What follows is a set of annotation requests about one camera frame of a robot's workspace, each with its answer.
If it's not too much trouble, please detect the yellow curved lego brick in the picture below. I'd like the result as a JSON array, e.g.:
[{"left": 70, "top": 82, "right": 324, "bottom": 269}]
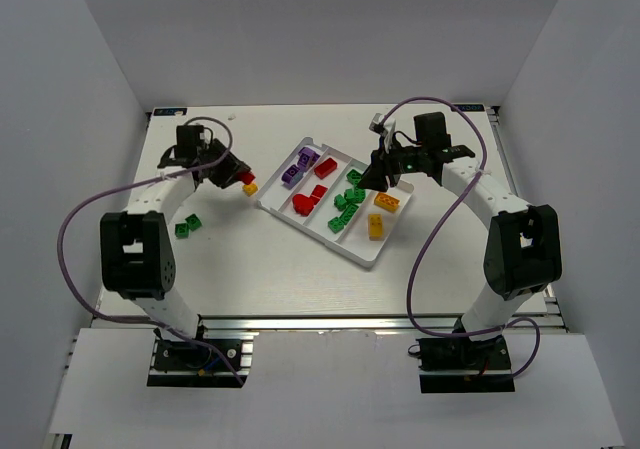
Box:
[{"left": 367, "top": 213, "right": 385, "bottom": 240}]

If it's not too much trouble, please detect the purple round lego brick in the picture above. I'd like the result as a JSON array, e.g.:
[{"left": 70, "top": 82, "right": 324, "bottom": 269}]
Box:
[{"left": 281, "top": 164, "right": 305, "bottom": 190}]

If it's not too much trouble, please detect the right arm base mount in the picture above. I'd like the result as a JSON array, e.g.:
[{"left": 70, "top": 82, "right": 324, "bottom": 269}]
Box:
[{"left": 408, "top": 336, "right": 515, "bottom": 394}]

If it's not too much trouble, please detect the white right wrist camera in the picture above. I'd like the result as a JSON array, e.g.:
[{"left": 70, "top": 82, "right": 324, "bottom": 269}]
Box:
[{"left": 369, "top": 113, "right": 396, "bottom": 147}]

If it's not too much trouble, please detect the blue table label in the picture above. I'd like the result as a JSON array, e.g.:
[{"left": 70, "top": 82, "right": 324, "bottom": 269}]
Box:
[
  {"left": 455, "top": 104, "right": 486, "bottom": 112},
  {"left": 152, "top": 107, "right": 187, "bottom": 117}
]

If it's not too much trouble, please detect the small red lego brick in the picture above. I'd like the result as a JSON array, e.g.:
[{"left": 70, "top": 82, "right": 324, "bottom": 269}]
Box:
[{"left": 238, "top": 172, "right": 255, "bottom": 185}]

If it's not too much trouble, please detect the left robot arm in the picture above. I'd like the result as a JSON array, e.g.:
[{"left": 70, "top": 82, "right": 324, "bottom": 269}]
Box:
[{"left": 100, "top": 116, "right": 255, "bottom": 339}]

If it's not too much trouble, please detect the green studded lego plate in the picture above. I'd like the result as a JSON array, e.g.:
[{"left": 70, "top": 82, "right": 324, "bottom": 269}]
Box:
[{"left": 346, "top": 169, "right": 362, "bottom": 186}]

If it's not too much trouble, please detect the yellow lego brick from stack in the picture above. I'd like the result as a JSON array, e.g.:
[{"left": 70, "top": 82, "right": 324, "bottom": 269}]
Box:
[{"left": 374, "top": 192, "right": 401, "bottom": 214}]

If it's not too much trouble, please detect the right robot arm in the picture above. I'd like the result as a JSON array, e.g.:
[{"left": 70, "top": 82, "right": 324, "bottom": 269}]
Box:
[{"left": 358, "top": 112, "right": 562, "bottom": 342}]

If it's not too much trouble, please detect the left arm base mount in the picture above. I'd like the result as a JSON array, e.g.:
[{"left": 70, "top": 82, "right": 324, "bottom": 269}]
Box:
[{"left": 146, "top": 336, "right": 251, "bottom": 389}]

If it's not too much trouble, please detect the red wedge lego brick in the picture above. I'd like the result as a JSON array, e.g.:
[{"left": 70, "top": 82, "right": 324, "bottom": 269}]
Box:
[{"left": 310, "top": 184, "right": 328, "bottom": 203}]

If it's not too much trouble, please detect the blue table label right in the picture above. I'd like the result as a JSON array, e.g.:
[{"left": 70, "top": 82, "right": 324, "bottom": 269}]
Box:
[{"left": 455, "top": 104, "right": 486, "bottom": 112}]

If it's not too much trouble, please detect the small yellow lego brick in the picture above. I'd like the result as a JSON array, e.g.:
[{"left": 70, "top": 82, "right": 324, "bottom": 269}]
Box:
[{"left": 242, "top": 182, "right": 259, "bottom": 197}]

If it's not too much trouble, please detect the red round lego brick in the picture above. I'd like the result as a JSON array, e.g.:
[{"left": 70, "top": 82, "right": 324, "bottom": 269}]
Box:
[{"left": 292, "top": 193, "right": 315, "bottom": 217}]

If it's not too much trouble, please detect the white divided sorting tray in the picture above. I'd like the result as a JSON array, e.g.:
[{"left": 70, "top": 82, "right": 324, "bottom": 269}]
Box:
[{"left": 257, "top": 137, "right": 414, "bottom": 268}]

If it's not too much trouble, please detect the blue table label left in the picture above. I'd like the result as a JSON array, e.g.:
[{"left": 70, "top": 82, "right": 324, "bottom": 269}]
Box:
[{"left": 152, "top": 107, "right": 187, "bottom": 117}]

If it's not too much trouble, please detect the small purple lego brick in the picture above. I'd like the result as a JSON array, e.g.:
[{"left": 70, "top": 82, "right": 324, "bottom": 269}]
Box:
[{"left": 297, "top": 152, "right": 320, "bottom": 172}]

